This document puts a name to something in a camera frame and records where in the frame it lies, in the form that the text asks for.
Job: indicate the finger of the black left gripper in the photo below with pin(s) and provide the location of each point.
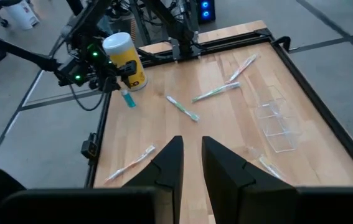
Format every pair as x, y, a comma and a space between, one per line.
129, 68
127, 82

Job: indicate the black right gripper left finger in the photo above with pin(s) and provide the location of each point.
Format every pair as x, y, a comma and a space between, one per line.
167, 168

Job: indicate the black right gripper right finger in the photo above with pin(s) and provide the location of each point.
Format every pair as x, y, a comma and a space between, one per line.
232, 180

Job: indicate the small blue bottle white cap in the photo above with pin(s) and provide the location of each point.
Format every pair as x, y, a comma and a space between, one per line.
129, 100

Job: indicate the orange toothbrush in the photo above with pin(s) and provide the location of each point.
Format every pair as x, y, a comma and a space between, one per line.
131, 164
241, 69
268, 166

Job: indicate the green toothbrush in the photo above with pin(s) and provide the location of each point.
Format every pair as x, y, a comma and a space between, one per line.
182, 108
215, 92

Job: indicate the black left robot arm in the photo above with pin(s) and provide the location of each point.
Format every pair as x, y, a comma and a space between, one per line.
86, 21

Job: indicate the yellow paper cup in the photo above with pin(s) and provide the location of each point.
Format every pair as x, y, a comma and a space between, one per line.
126, 53

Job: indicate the clear plastic organizer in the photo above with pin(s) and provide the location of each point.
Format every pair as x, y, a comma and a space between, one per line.
275, 130

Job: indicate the computer tower with blue fans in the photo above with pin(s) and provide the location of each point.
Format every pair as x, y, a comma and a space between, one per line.
205, 9

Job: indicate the white bucket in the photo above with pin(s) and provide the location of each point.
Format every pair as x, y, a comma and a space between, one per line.
22, 15

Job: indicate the small black table-level camera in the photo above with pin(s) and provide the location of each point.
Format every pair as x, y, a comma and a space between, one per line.
89, 149

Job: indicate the black frame bar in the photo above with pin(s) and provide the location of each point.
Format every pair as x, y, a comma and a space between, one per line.
14, 49

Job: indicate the black aluminium table frame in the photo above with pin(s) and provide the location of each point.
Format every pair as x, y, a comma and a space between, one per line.
321, 107

